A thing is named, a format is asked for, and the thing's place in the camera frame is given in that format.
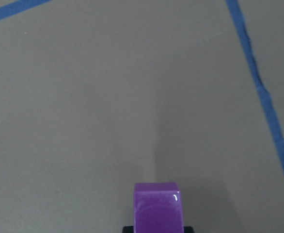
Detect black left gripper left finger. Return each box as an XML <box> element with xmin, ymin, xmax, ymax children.
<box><xmin>122</xmin><ymin>226</ymin><xmax>134</xmax><ymax>233</ymax></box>

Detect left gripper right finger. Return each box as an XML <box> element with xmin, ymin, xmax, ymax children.
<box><xmin>183</xmin><ymin>226</ymin><xmax>194</xmax><ymax>233</ymax></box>

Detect purple block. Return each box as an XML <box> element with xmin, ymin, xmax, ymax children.
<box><xmin>133</xmin><ymin>183</ymin><xmax>184</xmax><ymax>233</ymax></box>

